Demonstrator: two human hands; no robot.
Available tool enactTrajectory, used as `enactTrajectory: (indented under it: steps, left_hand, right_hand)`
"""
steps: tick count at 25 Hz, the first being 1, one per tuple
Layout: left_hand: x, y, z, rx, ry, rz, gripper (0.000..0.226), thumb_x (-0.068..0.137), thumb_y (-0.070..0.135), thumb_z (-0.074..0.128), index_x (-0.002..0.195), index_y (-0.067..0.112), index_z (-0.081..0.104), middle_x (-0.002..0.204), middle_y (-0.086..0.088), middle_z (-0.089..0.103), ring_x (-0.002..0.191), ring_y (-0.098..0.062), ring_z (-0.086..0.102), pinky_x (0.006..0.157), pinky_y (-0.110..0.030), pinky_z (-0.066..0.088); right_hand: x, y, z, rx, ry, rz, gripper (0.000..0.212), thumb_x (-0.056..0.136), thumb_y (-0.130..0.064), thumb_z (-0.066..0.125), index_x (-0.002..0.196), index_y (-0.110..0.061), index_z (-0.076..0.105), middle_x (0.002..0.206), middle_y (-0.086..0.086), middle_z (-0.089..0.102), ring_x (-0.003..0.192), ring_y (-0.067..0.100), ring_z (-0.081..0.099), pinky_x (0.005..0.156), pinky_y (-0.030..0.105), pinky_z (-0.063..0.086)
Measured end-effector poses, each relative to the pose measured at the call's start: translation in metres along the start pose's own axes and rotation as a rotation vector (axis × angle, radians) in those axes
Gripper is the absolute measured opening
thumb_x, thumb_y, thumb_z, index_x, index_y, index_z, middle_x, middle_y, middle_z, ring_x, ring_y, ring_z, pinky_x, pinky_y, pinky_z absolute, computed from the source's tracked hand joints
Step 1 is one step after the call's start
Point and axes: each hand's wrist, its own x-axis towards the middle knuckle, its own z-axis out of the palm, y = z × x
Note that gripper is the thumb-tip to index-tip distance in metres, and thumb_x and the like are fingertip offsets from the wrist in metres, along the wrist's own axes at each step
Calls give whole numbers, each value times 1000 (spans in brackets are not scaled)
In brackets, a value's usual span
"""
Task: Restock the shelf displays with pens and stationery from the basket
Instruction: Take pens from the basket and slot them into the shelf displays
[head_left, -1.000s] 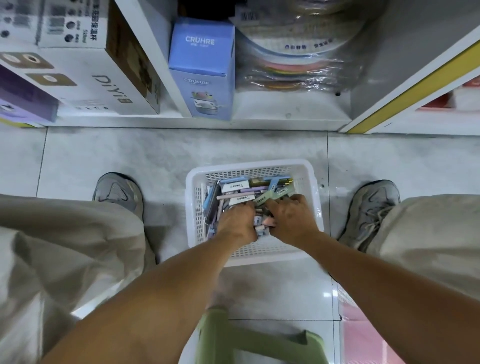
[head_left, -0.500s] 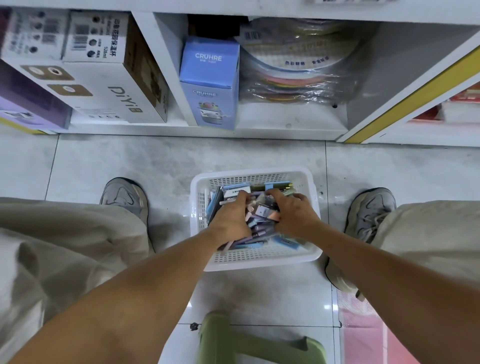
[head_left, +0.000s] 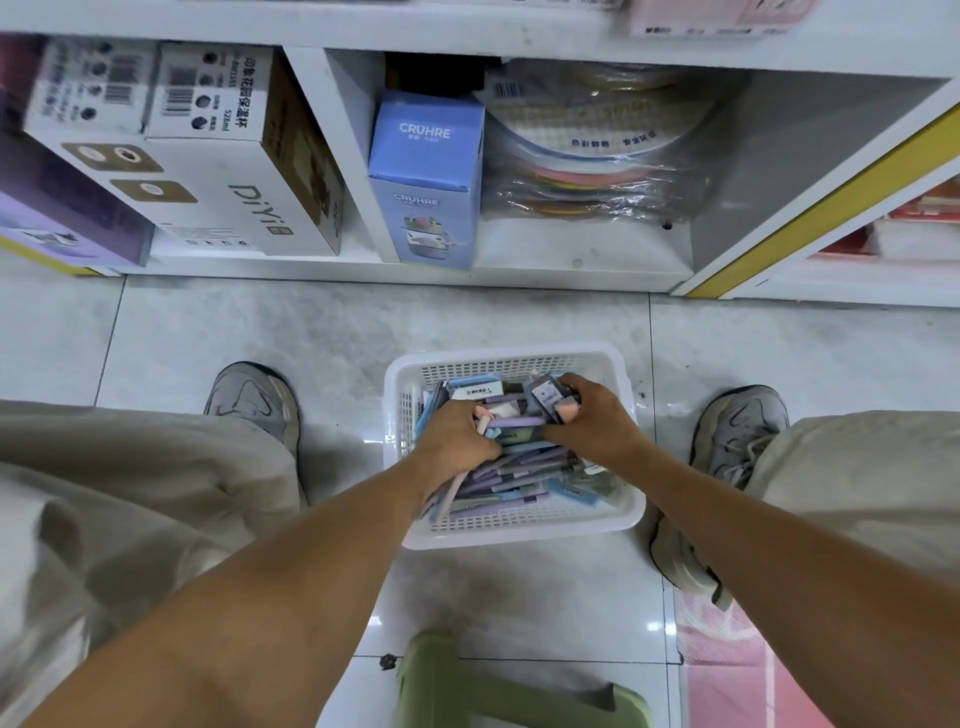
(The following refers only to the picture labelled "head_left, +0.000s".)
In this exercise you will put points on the person's left hand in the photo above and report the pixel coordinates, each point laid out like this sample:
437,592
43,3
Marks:
458,443

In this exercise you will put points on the person's right hand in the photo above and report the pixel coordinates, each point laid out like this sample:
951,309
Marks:
608,432

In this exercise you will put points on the pile of lead refill packets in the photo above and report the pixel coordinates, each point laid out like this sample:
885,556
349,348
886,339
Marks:
518,473

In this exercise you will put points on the white plastic basket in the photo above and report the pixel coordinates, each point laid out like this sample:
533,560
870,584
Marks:
413,375

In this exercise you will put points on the white shelf with yellow trim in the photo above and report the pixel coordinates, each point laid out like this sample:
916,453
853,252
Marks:
600,255

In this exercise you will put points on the person's right forearm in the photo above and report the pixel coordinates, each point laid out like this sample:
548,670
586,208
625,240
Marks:
795,600

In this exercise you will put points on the person's left forearm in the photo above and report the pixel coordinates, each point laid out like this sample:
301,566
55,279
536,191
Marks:
255,615

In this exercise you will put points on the grey sneaker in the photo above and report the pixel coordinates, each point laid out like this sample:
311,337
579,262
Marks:
252,402
735,435

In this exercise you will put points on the green plastic stool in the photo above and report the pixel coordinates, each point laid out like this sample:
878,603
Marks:
510,690

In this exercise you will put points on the red floor sticker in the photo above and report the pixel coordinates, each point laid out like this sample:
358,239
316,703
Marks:
743,675

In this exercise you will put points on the blue small carton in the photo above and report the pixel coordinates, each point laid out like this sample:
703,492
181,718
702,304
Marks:
428,165

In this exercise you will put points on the stack of wrapped discs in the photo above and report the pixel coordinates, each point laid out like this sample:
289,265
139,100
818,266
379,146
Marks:
600,143

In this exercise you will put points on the large white cardboard box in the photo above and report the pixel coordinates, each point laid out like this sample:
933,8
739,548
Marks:
225,180

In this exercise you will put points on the red white flat box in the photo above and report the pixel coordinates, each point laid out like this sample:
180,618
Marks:
918,203

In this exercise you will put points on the purple box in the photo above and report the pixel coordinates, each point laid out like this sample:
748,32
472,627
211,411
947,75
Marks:
60,210

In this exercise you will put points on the white barcode box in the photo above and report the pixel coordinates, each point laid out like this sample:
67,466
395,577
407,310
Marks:
90,83

